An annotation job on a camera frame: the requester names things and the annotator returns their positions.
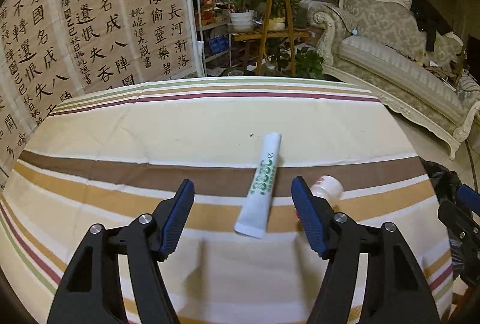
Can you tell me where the pile of papers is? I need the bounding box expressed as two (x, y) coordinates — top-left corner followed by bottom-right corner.
(424, 62), (466, 85)

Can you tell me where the trash bin with black bag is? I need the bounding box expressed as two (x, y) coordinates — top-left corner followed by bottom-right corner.
(418, 158), (480, 287)

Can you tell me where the low leafy green plant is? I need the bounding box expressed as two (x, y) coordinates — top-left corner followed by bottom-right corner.
(296, 49), (325, 79)

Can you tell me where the black jacket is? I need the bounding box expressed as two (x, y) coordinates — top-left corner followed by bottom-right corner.
(409, 0), (452, 51)

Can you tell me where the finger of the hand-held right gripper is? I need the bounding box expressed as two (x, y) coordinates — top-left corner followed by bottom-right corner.
(438, 185), (480, 262)

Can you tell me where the wooden plant stand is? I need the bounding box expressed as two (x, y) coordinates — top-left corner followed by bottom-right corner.
(232, 0), (310, 75)

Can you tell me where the striped tablecloth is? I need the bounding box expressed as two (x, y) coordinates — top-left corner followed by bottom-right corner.
(0, 79), (456, 324)

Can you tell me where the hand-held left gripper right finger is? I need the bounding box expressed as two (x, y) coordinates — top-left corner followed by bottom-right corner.
(292, 175), (439, 324)

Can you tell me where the white flower pot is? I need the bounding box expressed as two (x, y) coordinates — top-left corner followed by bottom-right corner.
(229, 10), (256, 33)

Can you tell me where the blue crate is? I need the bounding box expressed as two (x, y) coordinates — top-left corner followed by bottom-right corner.
(208, 35), (229, 53)

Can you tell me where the metal storage shelf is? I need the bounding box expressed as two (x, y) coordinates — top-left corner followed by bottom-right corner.
(191, 0), (235, 77)

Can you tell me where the white tube with green print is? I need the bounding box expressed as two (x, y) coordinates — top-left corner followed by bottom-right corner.
(234, 132), (283, 239)

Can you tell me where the small white bottle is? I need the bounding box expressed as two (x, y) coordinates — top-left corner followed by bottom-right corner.
(295, 175), (344, 221)

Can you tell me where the ornate white sofa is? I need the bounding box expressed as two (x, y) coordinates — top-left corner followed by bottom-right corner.
(307, 0), (480, 160)

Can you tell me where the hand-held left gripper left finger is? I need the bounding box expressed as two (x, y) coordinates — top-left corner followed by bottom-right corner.
(47, 179), (196, 324)

